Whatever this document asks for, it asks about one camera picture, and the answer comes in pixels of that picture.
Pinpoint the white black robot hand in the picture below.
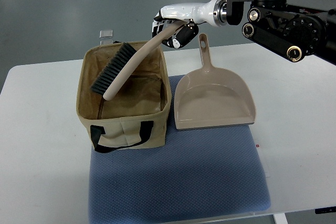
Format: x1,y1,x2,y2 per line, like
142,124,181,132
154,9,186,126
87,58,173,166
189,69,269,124
152,0,227,49

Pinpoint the pink plastic dustpan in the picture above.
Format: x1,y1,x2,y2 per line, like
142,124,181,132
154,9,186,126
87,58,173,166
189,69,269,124
174,34,256,130

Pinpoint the pink broom with black bristles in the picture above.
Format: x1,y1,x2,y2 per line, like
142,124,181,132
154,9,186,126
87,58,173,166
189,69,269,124
91,20,186,101

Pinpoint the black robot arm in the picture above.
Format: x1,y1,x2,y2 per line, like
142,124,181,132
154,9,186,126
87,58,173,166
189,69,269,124
214,0,335,64

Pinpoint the yellow canvas bag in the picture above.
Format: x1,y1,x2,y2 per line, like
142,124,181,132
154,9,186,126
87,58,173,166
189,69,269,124
76,43,172,153

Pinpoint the clear plastic object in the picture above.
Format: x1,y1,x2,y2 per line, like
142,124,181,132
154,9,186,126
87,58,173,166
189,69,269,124
99,29,113,45

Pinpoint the blue padded mat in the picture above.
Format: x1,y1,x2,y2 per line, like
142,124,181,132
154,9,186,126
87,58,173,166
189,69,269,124
88,74,271,224

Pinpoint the black table control panel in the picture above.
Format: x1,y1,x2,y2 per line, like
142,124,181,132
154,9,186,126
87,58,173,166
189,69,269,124
314,206,336,215

